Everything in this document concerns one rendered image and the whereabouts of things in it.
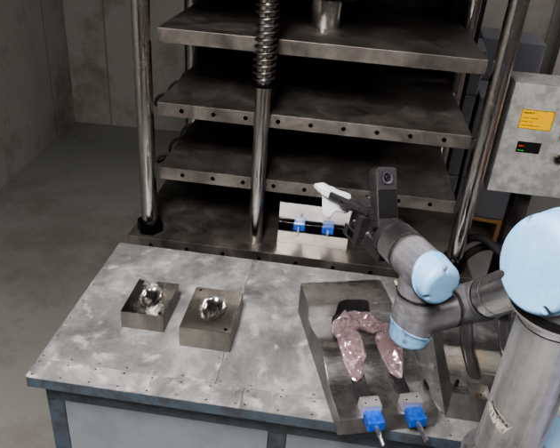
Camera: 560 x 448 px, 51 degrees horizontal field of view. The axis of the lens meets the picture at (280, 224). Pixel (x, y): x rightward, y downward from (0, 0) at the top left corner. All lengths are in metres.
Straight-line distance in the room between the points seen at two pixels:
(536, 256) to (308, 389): 1.05
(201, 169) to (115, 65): 3.31
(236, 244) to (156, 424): 0.78
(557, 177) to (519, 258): 1.59
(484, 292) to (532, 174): 1.28
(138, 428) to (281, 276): 0.68
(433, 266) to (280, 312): 1.00
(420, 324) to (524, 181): 1.32
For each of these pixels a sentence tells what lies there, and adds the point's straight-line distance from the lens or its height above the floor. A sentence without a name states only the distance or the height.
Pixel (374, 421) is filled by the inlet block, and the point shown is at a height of 0.87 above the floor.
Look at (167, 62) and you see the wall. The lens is 5.33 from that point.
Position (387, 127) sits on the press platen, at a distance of 2.09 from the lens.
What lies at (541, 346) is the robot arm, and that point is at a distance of 0.79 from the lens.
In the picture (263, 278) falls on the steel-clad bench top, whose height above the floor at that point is 0.80.
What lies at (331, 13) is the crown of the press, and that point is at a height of 1.60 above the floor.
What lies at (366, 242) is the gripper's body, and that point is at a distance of 1.14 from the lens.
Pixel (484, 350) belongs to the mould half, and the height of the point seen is 0.88.
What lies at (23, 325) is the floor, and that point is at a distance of 3.24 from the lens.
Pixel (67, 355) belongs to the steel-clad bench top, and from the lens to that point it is 1.80.
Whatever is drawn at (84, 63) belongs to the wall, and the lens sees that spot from 5.57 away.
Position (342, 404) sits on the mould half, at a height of 0.85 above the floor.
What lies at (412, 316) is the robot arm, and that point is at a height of 1.36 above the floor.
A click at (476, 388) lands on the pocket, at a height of 0.87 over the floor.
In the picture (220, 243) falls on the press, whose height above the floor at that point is 0.78.
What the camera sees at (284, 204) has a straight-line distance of 2.21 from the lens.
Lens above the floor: 1.97
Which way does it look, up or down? 30 degrees down
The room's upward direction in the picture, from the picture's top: 5 degrees clockwise
